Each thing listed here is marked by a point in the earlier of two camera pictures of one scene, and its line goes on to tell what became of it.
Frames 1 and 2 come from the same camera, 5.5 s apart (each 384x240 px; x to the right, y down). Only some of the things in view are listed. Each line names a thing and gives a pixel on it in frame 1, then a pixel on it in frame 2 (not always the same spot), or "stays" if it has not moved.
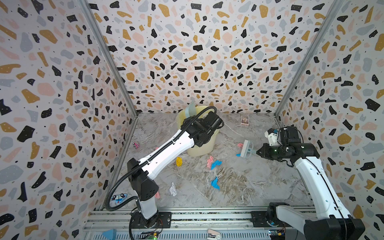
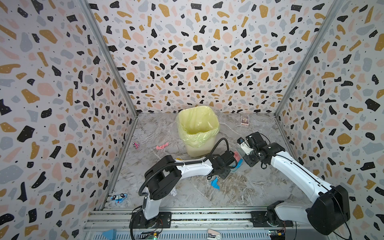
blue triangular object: (110, 234) stays
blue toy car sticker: (119, 198) stays
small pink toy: (136, 145) stays
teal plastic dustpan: (190, 110) to (240, 162)
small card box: (244, 120) stays
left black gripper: (194, 120) to (226, 173)
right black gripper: (260, 150) to (250, 154)
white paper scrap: (172, 190) stays
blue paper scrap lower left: (215, 183) stays
